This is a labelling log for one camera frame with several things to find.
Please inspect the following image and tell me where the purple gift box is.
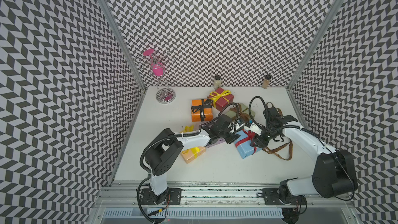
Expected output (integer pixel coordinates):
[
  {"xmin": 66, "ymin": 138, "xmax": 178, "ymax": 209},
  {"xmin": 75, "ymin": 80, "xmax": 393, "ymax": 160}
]
[{"xmin": 199, "ymin": 121, "xmax": 224, "ymax": 148}]

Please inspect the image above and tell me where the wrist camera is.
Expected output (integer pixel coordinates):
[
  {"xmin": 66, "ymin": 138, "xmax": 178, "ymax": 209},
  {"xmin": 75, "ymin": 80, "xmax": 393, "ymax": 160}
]
[
  {"xmin": 234, "ymin": 118, "xmax": 246, "ymax": 132},
  {"xmin": 244, "ymin": 122, "xmax": 262, "ymax": 135}
]

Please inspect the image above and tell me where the brown spice shaker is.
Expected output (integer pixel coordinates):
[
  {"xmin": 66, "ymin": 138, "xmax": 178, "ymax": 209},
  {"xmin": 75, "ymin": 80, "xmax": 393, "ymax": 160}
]
[{"xmin": 262, "ymin": 75, "xmax": 272, "ymax": 89}]

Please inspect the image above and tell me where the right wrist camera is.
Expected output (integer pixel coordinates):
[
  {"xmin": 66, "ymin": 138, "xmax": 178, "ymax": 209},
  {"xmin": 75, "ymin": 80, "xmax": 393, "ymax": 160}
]
[{"xmin": 244, "ymin": 122, "xmax": 262, "ymax": 135}]

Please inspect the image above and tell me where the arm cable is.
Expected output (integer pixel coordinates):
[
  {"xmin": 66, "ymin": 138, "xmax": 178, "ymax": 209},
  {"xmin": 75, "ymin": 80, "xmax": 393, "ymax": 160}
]
[
  {"xmin": 214, "ymin": 102, "xmax": 240, "ymax": 128},
  {"xmin": 248, "ymin": 95, "xmax": 268, "ymax": 128}
]

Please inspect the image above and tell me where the peach gift box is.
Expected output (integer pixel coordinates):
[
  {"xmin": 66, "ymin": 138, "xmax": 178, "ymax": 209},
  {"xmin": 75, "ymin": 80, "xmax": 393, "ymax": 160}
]
[{"xmin": 180, "ymin": 147, "xmax": 206, "ymax": 164}]

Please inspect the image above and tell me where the white spice shaker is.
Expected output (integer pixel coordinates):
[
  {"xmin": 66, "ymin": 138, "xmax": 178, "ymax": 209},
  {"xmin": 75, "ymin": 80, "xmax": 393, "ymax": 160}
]
[{"xmin": 213, "ymin": 75, "xmax": 222, "ymax": 90}]

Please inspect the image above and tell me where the yellow ribbon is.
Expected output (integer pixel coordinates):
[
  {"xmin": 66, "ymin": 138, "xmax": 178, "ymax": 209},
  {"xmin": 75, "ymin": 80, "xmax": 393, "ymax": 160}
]
[
  {"xmin": 182, "ymin": 125, "xmax": 201, "ymax": 159},
  {"xmin": 208, "ymin": 90, "xmax": 232, "ymax": 107}
]

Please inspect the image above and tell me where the black printed ribbon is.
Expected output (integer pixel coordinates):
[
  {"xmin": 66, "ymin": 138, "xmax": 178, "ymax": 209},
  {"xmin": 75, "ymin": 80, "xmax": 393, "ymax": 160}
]
[{"xmin": 191, "ymin": 99, "xmax": 214, "ymax": 121}]

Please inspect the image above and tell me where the yellow ribbon on maroon box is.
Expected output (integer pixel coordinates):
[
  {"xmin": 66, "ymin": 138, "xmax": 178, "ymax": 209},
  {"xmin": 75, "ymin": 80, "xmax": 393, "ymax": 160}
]
[{"xmin": 208, "ymin": 90, "xmax": 232, "ymax": 107}]

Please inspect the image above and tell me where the brown ribbon of purple box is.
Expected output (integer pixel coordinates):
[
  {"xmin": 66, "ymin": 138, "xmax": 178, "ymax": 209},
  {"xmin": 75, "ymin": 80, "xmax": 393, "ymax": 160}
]
[{"xmin": 262, "ymin": 102, "xmax": 293, "ymax": 161}]

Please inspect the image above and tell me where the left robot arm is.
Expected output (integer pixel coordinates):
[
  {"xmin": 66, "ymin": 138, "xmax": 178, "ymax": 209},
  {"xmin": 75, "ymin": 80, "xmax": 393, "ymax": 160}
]
[{"xmin": 136, "ymin": 115, "xmax": 245, "ymax": 205}]

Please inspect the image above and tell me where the maroon gift box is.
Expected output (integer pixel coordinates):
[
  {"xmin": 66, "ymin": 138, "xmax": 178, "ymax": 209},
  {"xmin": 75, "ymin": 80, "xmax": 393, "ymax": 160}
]
[{"xmin": 215, "ymin": 88, "xmax": 234, "ymax": 111}]

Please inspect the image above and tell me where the blue gift box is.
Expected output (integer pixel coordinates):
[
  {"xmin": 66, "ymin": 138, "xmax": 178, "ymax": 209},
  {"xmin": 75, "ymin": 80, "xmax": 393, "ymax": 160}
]
[{"xmin": 234, "ymin": 130, "xmax": 262, "ymax": 159}]

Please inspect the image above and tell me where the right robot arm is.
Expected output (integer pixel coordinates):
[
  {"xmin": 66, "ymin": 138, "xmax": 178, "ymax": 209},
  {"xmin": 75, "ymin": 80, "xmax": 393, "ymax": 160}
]
[{"xmin": 245, "ymin": 109, "xmax": 358, "ymax": 205}]

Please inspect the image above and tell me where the orange gift box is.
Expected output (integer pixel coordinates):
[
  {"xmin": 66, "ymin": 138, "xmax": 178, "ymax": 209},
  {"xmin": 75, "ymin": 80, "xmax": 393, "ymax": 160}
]
[{"xmin": 191, "ymin": 99, "xmax": 214, "ymax": 122}]

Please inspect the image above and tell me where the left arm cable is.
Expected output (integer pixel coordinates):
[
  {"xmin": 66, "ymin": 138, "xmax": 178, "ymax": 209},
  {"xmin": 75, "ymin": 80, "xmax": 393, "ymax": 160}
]
[{"xmin": 214, "ymin": 102, "xmax": 240, "ymax": 128}]

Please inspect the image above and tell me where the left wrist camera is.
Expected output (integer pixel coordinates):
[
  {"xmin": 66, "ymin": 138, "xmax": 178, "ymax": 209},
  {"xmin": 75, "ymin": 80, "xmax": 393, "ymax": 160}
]
[{"xmin": 234, "ymin": 118, "xmax": 246, "ymax": 132}]

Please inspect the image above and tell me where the green gift box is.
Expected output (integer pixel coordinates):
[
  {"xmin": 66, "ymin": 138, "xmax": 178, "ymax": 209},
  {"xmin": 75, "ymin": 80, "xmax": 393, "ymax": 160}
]
[{"xmin": 225, "ymin": 102, "xmax": 256, "ymax": 123}]

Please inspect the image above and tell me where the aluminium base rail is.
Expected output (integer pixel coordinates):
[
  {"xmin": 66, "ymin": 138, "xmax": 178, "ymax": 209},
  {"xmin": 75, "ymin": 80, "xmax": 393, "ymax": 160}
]
[{"xmin": 99, "ymin": 181, "xmax": 355, "ymax": 209}]

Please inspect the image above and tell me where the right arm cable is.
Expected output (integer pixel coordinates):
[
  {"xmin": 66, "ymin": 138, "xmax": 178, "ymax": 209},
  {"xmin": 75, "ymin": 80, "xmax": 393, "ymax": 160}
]
[{"xmin": 248, "ymin": 95, "xmax": 268, "ymax": 128}]

